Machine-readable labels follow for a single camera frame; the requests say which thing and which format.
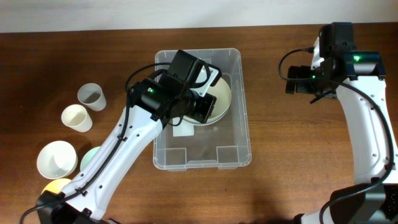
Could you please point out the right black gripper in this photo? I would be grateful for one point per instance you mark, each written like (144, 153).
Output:
(303, 87)

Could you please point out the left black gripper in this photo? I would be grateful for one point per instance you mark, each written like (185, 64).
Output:
(203, 112)

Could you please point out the cream large bowl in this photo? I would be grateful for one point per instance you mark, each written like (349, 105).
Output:
(223, 95)
(209, 121)

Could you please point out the clear plastic storage bin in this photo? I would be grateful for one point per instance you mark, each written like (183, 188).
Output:
(224, 144)

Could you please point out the grey plastic cup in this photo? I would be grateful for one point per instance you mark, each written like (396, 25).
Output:
(92, 96)

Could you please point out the cream plastic cup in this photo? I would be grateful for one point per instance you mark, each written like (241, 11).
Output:
(76, 117)

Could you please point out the mint green small bowl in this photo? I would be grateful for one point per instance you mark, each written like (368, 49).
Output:
(87, 157)

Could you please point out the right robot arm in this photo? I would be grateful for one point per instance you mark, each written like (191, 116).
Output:
(373, 196)

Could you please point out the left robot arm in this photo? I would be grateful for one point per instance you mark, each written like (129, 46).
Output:
(86, 198)

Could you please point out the white small bowl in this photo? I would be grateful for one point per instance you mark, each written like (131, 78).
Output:
(57, 160)

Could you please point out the yellow small bowl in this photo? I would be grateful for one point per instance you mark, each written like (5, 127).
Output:
(56, 185)

